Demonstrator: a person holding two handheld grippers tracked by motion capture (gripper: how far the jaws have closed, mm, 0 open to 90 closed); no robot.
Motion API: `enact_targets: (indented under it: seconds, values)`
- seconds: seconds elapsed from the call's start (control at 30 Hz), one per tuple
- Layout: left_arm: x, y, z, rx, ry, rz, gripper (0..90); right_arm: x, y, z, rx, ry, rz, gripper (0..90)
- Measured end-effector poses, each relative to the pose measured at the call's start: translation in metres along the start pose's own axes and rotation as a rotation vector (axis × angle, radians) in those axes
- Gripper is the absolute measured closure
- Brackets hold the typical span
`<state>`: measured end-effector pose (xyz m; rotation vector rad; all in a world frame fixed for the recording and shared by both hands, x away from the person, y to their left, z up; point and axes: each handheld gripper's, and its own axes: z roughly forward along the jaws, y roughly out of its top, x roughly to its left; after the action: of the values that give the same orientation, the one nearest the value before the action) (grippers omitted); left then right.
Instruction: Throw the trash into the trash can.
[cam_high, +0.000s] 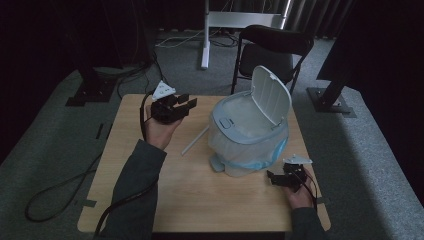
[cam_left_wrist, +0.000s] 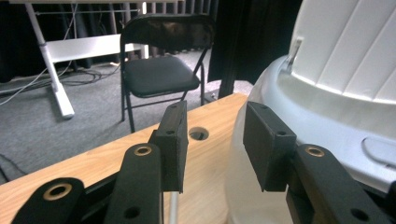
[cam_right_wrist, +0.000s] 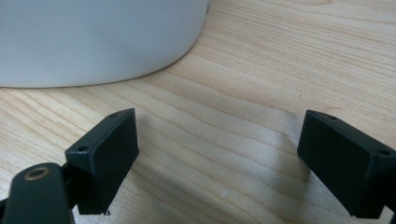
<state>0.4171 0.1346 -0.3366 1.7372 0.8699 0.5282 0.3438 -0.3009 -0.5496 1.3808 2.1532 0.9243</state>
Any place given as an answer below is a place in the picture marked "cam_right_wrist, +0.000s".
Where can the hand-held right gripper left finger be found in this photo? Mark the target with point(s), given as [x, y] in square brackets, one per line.
[106, 168]

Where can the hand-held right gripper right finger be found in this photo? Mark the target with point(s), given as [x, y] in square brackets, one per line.
[345, 168]

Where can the white round container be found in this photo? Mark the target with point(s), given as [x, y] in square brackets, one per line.
[93, 40]

